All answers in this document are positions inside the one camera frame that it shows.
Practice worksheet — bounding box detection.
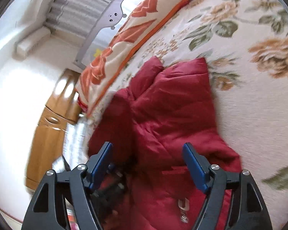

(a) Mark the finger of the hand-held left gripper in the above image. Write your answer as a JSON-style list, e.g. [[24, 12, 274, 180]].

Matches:
[[96, 164, 129, 223]]

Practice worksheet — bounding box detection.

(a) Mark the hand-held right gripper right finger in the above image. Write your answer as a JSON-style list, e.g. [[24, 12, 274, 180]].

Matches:
[[182, 142, 271, 230]]

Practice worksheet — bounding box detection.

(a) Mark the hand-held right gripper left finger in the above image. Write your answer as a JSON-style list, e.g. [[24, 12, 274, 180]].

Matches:
[[22, 142, 116, 230]]

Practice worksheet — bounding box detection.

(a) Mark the red quilted jacket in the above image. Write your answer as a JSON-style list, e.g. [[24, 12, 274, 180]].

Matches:
[[88, 56, 243, 230]]

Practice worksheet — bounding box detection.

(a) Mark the wooden headboard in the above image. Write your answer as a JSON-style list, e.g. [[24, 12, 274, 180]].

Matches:
[[25, 68, 83, 190]]

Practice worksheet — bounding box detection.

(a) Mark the floral bed blanket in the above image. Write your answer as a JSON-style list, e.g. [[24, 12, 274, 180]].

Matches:
[[86, 0, 288, 230]]

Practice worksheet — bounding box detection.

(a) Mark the white air conditioner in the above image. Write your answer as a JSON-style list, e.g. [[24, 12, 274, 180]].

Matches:
[[16, 27, 51, 55]]

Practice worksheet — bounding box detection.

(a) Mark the orange flower folded blanket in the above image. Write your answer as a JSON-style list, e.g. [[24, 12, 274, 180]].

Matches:
[[74, 0, 214, 118]]

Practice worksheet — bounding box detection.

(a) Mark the grey striped curtain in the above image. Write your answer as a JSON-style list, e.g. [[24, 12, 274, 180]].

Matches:
[[44, 0, 120, 35]]

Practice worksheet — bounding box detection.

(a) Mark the grey bed rail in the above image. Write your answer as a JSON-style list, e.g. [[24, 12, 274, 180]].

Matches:
[[72, 0, 144, 69]]

